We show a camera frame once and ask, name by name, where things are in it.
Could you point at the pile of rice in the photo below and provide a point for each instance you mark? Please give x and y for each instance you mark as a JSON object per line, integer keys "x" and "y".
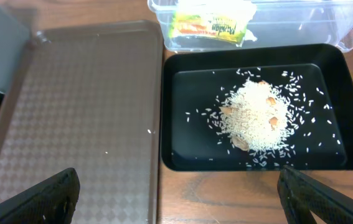
{"x": 276, "y": 116}

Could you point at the green snack wrapper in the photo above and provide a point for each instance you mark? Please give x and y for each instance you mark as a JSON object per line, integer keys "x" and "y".
{"x": 208, "y": 26}

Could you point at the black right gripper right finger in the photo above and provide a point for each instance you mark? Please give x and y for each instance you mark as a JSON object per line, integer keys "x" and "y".
{"x": 301, "y": 197}

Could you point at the crumpled white tissue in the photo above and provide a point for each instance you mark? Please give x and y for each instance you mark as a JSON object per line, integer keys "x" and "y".
{"x": 243, "y": 10}

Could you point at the black plastic tray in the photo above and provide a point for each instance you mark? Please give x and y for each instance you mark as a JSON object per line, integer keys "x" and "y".
{"x": 191, "y": 80}

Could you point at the clear plastic bin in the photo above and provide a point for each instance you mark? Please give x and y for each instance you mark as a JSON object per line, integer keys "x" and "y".
{"x": 275, "y": 24}

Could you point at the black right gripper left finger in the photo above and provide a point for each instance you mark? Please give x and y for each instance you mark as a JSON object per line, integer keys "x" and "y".
{"x": 50, "y": 201}

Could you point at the brown serving tray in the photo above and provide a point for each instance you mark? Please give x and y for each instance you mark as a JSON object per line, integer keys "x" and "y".
{"x": 88, "y": 98}

